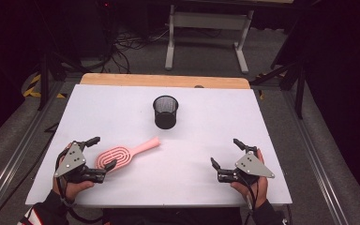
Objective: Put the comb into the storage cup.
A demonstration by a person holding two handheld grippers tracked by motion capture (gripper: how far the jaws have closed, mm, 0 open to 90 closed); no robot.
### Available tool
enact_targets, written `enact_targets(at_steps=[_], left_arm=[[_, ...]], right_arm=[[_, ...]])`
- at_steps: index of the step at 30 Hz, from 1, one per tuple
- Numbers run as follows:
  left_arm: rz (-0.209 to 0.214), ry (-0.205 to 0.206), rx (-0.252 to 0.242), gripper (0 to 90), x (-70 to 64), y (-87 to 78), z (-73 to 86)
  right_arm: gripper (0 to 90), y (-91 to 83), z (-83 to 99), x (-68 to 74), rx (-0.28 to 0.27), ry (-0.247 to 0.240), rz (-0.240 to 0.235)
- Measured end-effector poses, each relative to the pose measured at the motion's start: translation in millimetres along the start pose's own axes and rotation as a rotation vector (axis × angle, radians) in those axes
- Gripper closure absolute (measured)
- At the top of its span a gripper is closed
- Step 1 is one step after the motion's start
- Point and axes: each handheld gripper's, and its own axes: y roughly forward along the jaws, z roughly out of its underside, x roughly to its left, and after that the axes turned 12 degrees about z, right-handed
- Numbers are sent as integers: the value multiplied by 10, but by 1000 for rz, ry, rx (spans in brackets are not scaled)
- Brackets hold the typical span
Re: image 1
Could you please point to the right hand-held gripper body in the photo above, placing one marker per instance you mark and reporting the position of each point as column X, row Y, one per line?
column 251, row 165

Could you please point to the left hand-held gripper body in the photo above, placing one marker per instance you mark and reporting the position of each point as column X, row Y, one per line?
column 72, row 161

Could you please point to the pink hairbrush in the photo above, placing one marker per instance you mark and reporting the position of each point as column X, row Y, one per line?
column 118, row 154

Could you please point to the black mesh pen holder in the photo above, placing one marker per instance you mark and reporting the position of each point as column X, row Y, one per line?
column 165, row 114

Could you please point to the person's right hand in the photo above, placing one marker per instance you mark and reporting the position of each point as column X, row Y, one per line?
column 256, row 192

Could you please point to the person's left hand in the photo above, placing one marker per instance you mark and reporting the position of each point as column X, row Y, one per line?
column 70, row 189

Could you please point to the black metal stand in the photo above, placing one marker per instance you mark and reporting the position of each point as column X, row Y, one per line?
column 45, row 81
column 298, row 84

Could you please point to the yellow black hazard tape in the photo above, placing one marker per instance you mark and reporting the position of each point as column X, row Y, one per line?
column 33, row 89

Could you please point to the aluminium floor rail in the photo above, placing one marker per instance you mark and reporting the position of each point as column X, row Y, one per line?
column 317, row 159
column 15, row 156

